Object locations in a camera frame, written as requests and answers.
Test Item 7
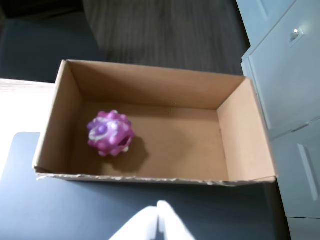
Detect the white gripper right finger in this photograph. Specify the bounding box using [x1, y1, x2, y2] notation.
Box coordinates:
[156, 199, 195, 240]

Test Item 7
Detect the pink purple bumpy ball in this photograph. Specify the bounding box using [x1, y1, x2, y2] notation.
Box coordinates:
[86, 109, 137, 158]

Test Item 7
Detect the silver cabinet knob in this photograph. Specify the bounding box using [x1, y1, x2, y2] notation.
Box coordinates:
[289, 28, 305, 43]

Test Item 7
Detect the white cabinet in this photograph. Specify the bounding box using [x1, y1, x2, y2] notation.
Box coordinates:
[235, 0, 320, 240]

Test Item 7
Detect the brown cardboard box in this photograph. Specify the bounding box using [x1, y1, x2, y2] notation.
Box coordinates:
[32, 59, 278, 188]

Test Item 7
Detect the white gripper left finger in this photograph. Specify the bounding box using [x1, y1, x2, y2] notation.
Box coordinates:
[109, 205, 159, 240]

